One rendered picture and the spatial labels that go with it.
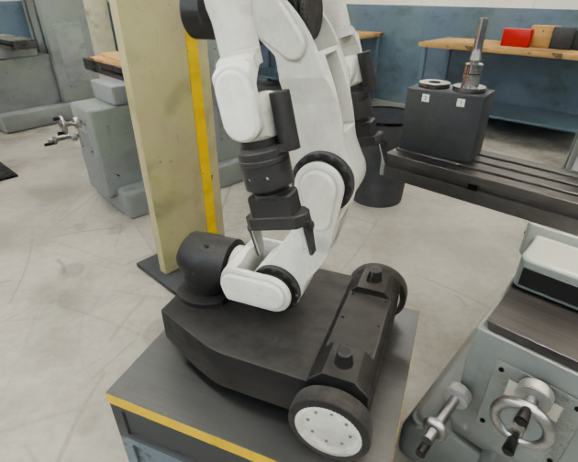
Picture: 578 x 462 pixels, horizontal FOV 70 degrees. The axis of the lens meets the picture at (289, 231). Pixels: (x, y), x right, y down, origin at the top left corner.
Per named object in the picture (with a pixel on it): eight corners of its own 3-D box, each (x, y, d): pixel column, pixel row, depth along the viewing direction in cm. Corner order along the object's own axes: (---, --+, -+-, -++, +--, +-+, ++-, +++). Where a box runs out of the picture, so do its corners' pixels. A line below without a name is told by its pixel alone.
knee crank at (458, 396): (431, 467, 89) (436, 450, 86) (405, 449, 93) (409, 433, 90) (472, 402, 103) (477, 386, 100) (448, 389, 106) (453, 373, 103)
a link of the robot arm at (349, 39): (334, 88, 107) (320, 33, 101) (345, 81, 114) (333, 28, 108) (358, 82, 103) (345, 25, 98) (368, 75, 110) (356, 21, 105)
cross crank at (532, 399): (538, 477, 78) (558, 438, 72) (475, 437, 85) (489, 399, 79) (560, 421, 88) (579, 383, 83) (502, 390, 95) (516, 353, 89)
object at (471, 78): (468, 83, 120) (472, 65, 118) (482, 86, 117) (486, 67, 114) (457, 85, 119) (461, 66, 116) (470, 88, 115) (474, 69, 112)
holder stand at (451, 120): (470, 163, 120) (486, 92, 110) (398, 148, 132) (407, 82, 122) (481, 151, 129) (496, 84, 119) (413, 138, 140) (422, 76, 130)
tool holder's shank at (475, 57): (473, 61, 117) (483, 17, 111) (483, 63, 114) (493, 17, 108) (465, 62, 115) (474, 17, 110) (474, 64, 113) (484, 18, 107)
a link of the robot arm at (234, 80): (227, 146, 67) (204, 57, 62) (250, 133, 75) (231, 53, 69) (262, 141, 64) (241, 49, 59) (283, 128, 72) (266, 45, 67)
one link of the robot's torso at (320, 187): (238, 301, 114) (295, 152, 86) (268, 262, 130) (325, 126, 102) (287, 329, 112) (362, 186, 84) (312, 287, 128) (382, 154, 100)
